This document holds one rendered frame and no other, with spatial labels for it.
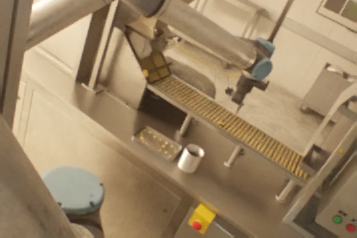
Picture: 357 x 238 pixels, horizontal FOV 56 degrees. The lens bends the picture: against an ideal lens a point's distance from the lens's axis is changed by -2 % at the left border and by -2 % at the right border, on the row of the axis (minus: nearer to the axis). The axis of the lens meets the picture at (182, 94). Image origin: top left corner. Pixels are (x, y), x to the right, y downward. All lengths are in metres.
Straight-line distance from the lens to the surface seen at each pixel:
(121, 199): 1.64
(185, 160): 1.43
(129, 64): 1.66
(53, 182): 0.79
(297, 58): 5.25
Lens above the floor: 1.70
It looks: 27 degrees down
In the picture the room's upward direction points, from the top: 23 degrees clockwise
